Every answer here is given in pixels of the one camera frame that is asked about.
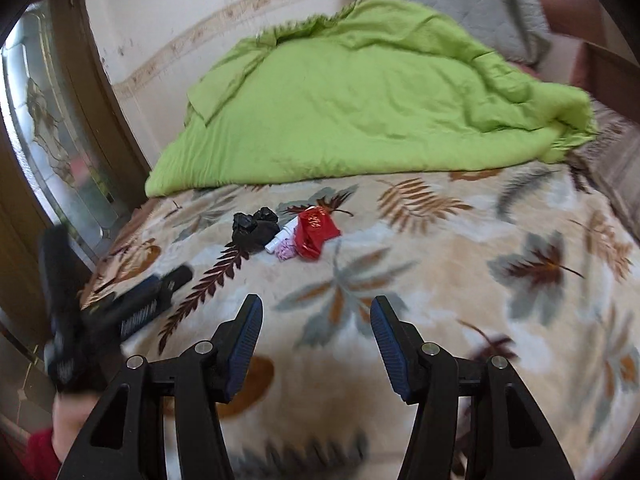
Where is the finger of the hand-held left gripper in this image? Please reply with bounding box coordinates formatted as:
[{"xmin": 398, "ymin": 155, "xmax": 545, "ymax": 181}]
[
  {"xmin": 39, "ymin": 224, "xmax": 87, "ymax": 341},
  {"xmin": 157, "ymin": 265, "xmax": 194, "ymax": 296}
]

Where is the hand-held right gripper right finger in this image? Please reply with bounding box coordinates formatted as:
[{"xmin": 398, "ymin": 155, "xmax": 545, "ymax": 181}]
[{"xmin": 371, "ymin": 296, "xmax": 573, "ymax": 480}]

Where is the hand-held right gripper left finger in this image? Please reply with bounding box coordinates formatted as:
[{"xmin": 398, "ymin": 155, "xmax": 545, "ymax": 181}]
[{"xmin": 57, "ymin": 295, "xmax": 263, "ymax": 480}]

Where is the black plastic bag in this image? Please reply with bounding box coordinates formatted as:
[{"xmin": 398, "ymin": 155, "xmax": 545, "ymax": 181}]
[{"xmin": 231, "ymin": 207, "xmax": 281, "ymax": 254}]

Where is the white pink sock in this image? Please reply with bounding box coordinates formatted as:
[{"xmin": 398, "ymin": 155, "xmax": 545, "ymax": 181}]
[{"xmin": 264, "ymin": 220, "xmax": 301, "ymax": 255}]

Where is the red plastic bag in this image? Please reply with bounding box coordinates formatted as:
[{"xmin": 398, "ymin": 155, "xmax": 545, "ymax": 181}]
[{"xmin": 294, "ymin": 207, "xmax": 342, "ymax": 262}]

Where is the person's left forearm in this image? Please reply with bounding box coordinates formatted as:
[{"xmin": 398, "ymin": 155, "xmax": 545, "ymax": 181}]
[{"xmin": 24, "ymin": 391, "xmax": 101, "ymax": 480}]

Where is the leaf print blanket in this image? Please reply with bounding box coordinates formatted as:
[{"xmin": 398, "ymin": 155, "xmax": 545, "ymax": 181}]
[{"xmin": 80, "ymin": 162, "xmax": 638, "ymax": 480}]

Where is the wooden door with glass pane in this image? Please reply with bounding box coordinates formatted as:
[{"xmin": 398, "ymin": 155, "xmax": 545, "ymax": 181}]
[{"xmin": 0, "ymin": 0, "xmax": 151, "ymax": 411}]

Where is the green quilt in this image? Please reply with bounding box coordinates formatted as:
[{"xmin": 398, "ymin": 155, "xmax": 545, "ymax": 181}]
[{"xmin": 144, "ymin": 0, "xmax": 598, "ymax": 198}]

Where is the grey-brown mattress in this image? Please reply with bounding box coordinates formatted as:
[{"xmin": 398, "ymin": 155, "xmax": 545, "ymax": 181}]
[{"xmin": 565, "ymin": 100, "xmax": 640, "ymax": 241}]

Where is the brown wooden bed frame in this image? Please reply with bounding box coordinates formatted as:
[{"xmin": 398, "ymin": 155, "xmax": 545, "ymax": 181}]
[{"xmin": 540, "ymin": 0, "xmax": 640, "ymax": 126}]

